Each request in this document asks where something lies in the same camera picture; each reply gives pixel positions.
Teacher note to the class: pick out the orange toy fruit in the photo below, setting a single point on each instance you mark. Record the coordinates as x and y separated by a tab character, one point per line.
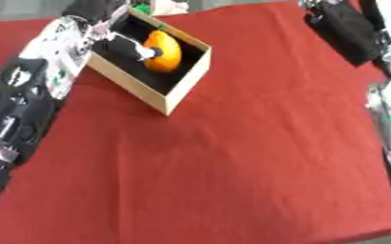
164	52

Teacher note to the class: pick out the green object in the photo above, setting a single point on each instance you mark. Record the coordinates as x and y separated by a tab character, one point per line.
141	7

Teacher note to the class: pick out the white object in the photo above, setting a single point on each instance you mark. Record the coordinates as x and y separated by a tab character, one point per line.
169	6

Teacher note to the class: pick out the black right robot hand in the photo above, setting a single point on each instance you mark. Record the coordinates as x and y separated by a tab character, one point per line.
343	31

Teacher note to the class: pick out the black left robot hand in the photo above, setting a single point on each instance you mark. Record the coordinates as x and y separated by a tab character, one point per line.
93	11

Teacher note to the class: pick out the tan cardboard box black inside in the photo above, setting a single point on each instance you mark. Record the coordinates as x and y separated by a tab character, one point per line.
160	85

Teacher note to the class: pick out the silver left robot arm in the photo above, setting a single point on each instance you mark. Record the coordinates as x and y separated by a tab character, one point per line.
32	82

